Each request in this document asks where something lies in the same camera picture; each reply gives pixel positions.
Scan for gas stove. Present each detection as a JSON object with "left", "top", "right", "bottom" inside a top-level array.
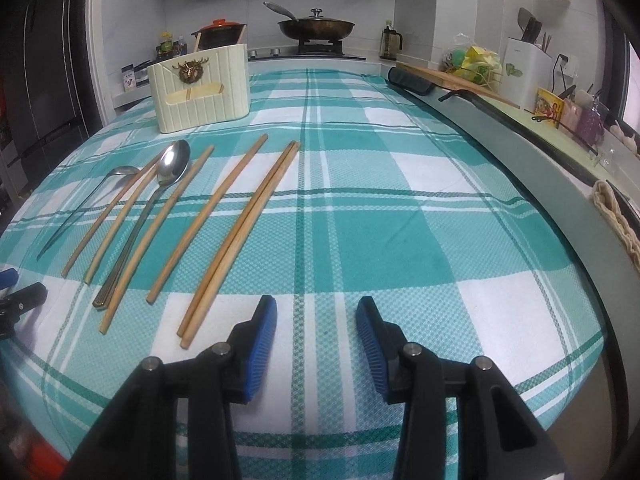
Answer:
[{"left": 248, "top": 40, "right": 368, "bottom": 61}]

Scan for colourful printed box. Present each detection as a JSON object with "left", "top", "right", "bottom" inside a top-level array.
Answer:
[{"left": 535, "top": 87, "right": 566, "bottom": 126}]

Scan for black padded cloth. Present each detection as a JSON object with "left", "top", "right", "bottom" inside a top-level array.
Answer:
[{"left": 388, "top": 66, "right": 441, "bottom": 96}]

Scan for clear plastic bag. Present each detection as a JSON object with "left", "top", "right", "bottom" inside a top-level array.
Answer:
[{"left": 440, "top": 34, "right": 503, "bottom": 91}]

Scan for glass wok lid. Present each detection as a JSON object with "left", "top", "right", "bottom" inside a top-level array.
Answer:
[{"left": 285, "top": 8, "right": 348, "bottom": 25}]

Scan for black wok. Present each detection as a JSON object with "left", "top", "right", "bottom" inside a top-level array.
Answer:
[{"left": 263, "top": 1, "right": 357, "bottom": 42}]

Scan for purple bottle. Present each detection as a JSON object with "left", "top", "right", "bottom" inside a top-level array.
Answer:
[{"left": 580, "top": 97, "right": 606, "bottom": 143}]

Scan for cream ribbed utensil holder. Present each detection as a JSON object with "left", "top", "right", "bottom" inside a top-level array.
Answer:
[{"left": 146, "top": 43, "right": 252, "bottom": 134}]

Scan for large silver spoon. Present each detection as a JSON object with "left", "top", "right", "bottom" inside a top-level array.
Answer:
[{"left": 92, "top": 139, "right": 192, "bottom": 309}]

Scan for white knife block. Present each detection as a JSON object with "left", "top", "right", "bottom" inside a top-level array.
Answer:
[{"left": 501, "top": 36, "right": 556, "bottom": 111}]

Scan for small silver spoon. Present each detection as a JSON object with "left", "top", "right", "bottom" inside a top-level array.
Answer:
[{"left": 36, "top": 164, "right": 143, "bottom": 262}]

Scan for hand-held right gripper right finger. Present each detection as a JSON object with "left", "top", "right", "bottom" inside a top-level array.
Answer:
[{"left": 356, "top": 297, "right": 568, "bottom": 480}]

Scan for wooden cutting board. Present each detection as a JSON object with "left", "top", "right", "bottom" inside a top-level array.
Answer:
[{"left": 397, "top": 62, "right": 521, "bottom": 109}]

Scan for beige woven cloth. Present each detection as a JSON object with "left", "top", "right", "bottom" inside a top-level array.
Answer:
[{"left": 590, "top": 180, "right": 640, "bottom": 271}]

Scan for dark refrigerator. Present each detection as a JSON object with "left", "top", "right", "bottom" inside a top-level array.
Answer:
[{"left": 0, "top": 0, "right": 101, "bottom": 201}]

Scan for black clay pot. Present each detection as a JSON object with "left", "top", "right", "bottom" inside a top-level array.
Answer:
[{"left": 192, "top": 24, "right": 248, "bottom": 50}]

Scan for teal plaid tablecloth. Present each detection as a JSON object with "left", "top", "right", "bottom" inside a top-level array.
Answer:
[{"left": 0, "top": 67, "right": 608, "bottom": 480}]

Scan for dark glass pitcher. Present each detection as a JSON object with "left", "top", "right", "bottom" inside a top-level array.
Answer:
[{"left": 380, "top": 21, "right": 403, "bottom": 60}]

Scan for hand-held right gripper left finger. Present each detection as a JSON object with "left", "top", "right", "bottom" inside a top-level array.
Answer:
[{"left": 62, "top": 295, "right": 277, "bottom": 480}]

